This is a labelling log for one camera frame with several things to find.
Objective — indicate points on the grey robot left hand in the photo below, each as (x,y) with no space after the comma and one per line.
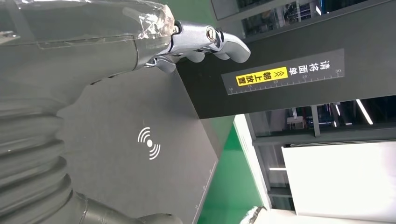
(77,52)

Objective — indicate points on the grey mailer bag red print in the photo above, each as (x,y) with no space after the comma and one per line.
(252,216)

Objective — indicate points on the black inbound scanner machine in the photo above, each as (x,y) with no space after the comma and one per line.
(123,170)

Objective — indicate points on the green conveyor belt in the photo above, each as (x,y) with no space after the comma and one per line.
(229,185)

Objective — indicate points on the black yellow ruler label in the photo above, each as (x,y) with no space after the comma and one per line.
(278,74)

